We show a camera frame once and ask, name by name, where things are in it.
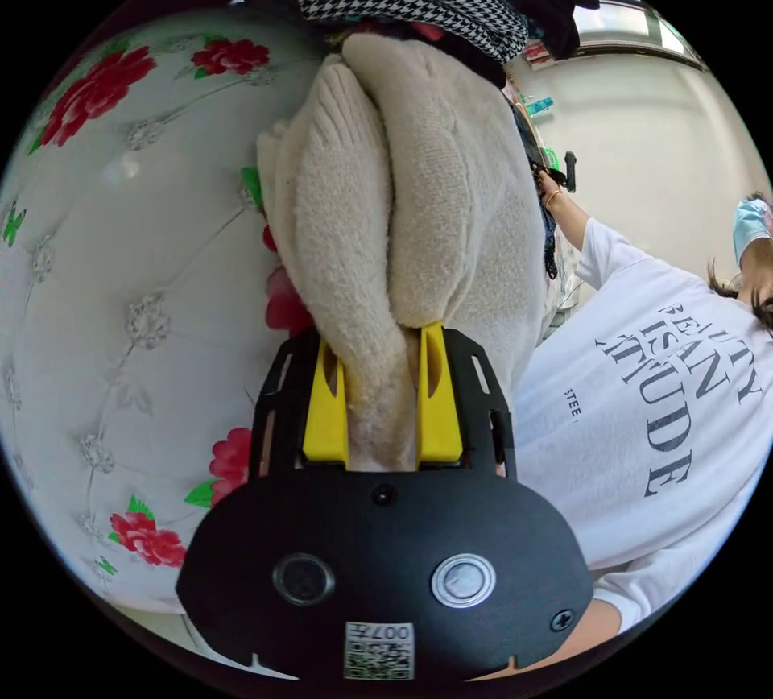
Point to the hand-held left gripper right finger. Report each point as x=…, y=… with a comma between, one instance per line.
x=436, y=403

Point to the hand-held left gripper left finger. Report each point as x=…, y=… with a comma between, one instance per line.
x=326, y=415

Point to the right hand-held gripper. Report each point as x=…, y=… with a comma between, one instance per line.
x=548, y=169

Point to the beige knit sweater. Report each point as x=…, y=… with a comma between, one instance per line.
x=423, y=198

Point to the person's right forearm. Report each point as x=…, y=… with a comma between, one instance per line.
x=569, y=222

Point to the person's left forearm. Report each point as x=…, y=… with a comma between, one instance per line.
x=601, y=623

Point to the person's right hand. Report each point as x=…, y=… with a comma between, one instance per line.
x=549, y=188

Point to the window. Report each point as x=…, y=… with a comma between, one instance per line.
x=634, y=25

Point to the person's body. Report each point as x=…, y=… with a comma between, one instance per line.
x=640, y=385

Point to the bed with floral quilt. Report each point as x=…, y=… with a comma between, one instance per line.
x=121, y=240

